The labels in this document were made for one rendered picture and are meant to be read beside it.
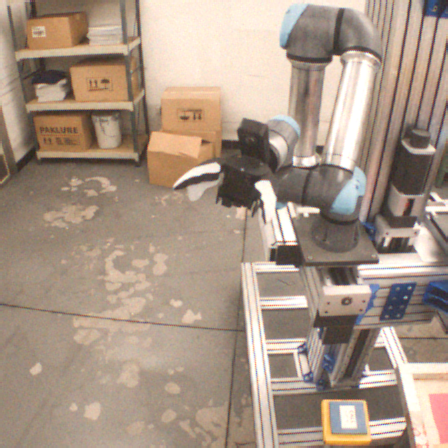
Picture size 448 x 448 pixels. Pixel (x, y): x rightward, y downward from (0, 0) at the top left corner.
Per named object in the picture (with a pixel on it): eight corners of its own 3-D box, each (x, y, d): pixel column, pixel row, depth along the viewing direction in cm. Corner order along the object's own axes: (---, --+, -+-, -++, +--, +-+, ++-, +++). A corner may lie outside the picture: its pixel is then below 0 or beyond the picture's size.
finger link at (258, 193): (278, 246, 61) (261, 208, 68) (287, 215, 57) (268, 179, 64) (258, 247, 60) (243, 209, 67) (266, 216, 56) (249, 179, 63)
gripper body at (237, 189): (253, 220, 68) (275, 186, 77) (262, 177, 62) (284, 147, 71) (212, 205, 70) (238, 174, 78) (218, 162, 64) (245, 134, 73)
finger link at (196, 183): (172, 213, 64) (222, 201, 68) (174, 182, 60) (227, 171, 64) (164, 202, 66) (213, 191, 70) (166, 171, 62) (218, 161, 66)
